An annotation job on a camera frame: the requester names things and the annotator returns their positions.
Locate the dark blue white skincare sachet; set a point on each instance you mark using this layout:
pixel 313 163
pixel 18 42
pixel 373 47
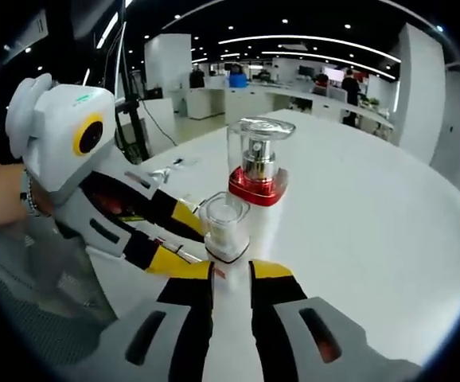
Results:
pixel 160 175

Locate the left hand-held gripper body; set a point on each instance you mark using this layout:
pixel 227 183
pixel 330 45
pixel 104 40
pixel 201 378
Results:
pixel 63 119

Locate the large red collar skincare bottle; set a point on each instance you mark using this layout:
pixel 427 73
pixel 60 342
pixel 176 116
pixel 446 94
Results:
pixel 260 175

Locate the small clear cap skincare bottle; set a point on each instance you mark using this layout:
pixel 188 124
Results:
pixel 226 223

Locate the person's left hand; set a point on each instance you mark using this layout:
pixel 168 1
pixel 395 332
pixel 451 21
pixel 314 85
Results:
pixel 45 207

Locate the white office desk row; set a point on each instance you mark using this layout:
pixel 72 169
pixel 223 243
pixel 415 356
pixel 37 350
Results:
pixel 285 101

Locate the pink wall screen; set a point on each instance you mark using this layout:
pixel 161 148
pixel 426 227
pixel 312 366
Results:
pixel 333 73

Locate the black stand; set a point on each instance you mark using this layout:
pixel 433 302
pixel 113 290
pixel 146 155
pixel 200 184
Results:
pixel 132 103

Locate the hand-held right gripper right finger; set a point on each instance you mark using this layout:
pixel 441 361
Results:
pixel 274 318

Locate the white ceiling unit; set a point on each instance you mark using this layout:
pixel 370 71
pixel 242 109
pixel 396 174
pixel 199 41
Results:
pixel 29 30

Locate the blue bin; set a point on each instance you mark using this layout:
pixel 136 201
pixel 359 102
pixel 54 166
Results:
pixel 238 80

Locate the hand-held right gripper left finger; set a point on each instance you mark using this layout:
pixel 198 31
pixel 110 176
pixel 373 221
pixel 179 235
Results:
pixel 186 326

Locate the black box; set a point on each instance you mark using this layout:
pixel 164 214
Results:
pixel 154 93

